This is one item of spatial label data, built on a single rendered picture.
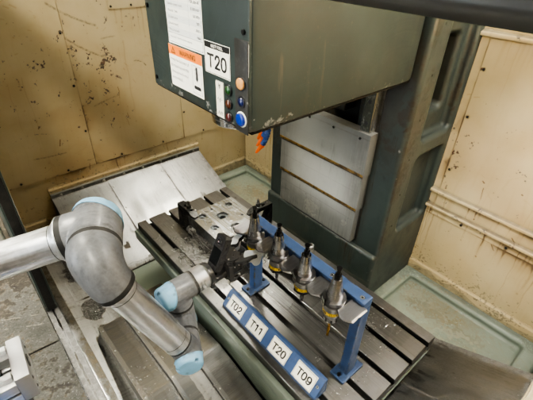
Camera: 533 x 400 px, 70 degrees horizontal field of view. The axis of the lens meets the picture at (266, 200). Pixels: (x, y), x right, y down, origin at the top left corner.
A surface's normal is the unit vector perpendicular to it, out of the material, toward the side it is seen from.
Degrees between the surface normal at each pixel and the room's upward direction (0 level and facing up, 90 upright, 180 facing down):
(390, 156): 90
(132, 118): 90
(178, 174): 24
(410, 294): 0
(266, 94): 90
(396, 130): 90
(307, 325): 0
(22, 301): 0
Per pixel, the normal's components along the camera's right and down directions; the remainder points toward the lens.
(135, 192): 0.29, -0.57
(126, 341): -0.07, -0.87
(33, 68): 0.65, 0.44
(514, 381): -0.24, -0.93
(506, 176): -0.75, 0.36
